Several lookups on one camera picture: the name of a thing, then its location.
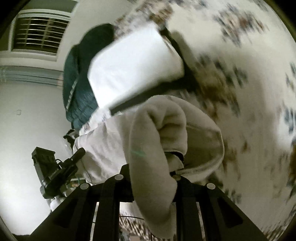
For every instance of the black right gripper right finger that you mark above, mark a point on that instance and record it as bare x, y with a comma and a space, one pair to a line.
206, 213

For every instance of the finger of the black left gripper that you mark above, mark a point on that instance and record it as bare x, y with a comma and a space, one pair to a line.
75, 157

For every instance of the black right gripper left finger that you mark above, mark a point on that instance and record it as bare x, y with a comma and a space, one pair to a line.
89, 212

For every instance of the beige fleece garment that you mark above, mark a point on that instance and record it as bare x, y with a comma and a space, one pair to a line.
165, 134

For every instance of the stack of folded clothes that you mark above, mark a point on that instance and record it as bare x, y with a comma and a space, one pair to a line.
135, 67

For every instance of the dark green quilt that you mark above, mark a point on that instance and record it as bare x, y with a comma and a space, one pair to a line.
78, 98

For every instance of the floral bed sheet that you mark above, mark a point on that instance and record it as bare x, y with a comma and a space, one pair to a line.
243, 59

